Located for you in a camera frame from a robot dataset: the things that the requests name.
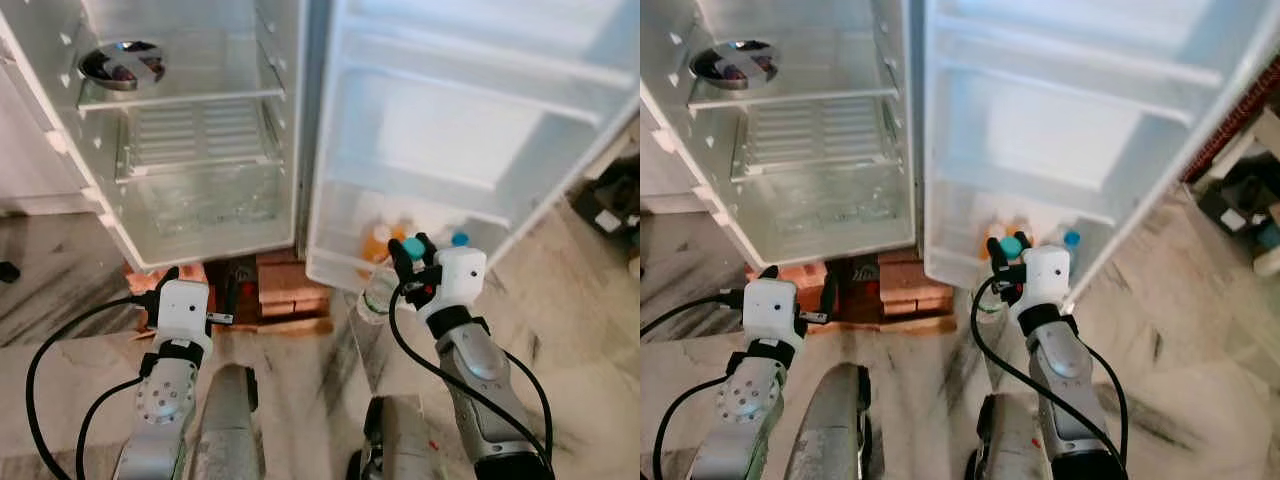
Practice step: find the clear bottle with teal cap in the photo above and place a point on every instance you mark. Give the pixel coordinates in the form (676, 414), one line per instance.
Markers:
(988, 305)
(378, 298)

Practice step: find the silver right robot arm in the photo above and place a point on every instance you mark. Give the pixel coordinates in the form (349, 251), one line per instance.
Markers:
(480, 370)
(1060, 370)

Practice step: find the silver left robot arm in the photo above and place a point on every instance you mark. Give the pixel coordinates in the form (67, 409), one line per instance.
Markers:
(165, 400)
(745, 400)

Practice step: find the white fridge door bin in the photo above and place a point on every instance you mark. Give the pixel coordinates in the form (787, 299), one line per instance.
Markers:
(350, 270)
(950, 270)

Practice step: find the white fridge door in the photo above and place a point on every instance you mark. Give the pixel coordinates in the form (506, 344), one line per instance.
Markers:
(440, 130)
(1040, 130)

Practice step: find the white fridge cabinet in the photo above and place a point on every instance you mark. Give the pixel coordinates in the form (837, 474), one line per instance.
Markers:
(296, 120)
(905, 120)

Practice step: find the glass fridge shelf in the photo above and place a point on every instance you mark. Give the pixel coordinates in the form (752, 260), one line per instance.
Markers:
(800, 96)
(180, 97)

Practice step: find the orange drink bottle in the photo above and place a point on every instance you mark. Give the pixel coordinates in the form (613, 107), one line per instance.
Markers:
(377, 243)
(402, 231)
(984, 246)
(1015, 227)

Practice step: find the red brick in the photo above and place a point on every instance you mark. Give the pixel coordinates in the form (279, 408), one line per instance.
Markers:
(915, 275)
(290, 275)
(190, 272)
(805, 275)

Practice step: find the blue cap plastic bottle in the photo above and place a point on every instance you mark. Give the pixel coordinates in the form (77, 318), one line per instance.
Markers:
(460, 239)
(1071, 238)

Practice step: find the orange flat brick slab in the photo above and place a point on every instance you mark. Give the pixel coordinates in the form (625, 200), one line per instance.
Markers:
(295, 318)
(915, 318)

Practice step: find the clear crisper drawer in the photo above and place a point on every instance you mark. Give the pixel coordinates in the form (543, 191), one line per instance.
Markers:
(200, 205)
(815, 205)

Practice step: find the silver left robot leg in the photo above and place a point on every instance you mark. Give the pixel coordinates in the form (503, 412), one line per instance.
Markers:
(830, 430)
(225, 430)

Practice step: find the silver robot leg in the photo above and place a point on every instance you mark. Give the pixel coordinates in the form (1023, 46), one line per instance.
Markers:
(830, 430)
(225, 430)
(1010, 445)
(400, 445)

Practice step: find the small black object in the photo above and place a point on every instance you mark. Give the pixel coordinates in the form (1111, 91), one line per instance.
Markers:
(8, 272)

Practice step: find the silver right robot leg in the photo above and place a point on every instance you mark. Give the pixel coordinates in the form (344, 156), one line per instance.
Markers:
(1010, 445)
(400, 445)

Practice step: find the small white box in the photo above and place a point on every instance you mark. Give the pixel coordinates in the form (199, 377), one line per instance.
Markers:
(609, 222)
(1232, 219)

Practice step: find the black bag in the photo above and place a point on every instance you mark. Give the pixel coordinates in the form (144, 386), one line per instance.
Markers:
(1245, 190)
(615, 190)

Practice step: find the metal bowl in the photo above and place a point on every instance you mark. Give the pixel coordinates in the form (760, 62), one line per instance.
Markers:
(120, 65)
(732, 65)

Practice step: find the small blue object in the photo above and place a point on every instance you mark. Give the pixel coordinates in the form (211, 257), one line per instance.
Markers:
(1270, 236)

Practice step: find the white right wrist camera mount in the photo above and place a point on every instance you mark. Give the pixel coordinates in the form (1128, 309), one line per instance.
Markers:
(1045, 275)
(460, 278)

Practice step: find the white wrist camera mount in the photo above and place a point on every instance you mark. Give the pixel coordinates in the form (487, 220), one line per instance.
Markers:
(183, 310)
(1045, 275)
(460, 278)
(770, 310)

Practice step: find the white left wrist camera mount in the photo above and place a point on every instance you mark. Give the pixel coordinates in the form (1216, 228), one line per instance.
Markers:
(183, 310)
(770, 310)

